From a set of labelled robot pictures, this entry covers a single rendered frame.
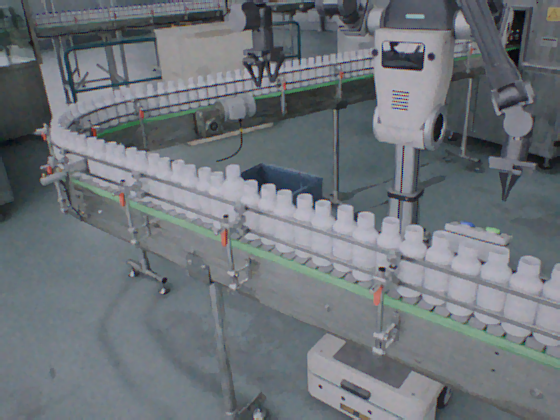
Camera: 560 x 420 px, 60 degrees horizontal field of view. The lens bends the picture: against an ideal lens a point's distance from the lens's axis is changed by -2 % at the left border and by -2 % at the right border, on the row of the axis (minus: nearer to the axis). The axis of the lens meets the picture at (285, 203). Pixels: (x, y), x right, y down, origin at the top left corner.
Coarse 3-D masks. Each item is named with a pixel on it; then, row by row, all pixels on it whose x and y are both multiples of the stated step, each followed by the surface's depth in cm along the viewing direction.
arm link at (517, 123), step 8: (528, 80) 107; (528, 88) 107; (528, 96) 107; (496, 104) 111; (520, 104) 101; (528, 104) 108; (496, 112) 111; (504, 112) 103; (512, 112) 102; (520, 112) 101; (504, 120) 103; (512, 120) 102; (520, 120) 102; (528, 120) 101; (504, 128) 103; (512, 128) 102; (520, 128) 102; (528, 128) 101; (512, 136) 103; (520, 136) 102
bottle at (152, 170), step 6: (150, 156) 157; (156, 156) 156; (150, 162) 155; (156, 162) 155; (150, 168) 156; (156, 168) 156; (150, 174) 156; (150, 180) 157; (150, 186) 158; (156, 186) 157; (150, 192) 160; (156, 192) 158; (156, 204) 161
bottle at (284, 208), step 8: (280, 192) 126; (288, 192) 126; (280, 200) 125; (288, 200) 124; (280, 208) 125; (288, 208) 125; (296, 208) 127; (280, 216) 125; (288, 216) 125; (280, 224) 126; (288, 224) 126; (280, 232) 127; (288, 232) 127; (288, 240) 128; (280, 248) 129; (288, 248) 129
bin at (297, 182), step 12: (252, 168) 202; (264, 168) 207; (276, 168) 202; (264, 180) 209; (276, 180) 205; (288, 180) 201; (300, 180) 197; (312, 180) 193; (300, 192) 179; (312, 192) 186
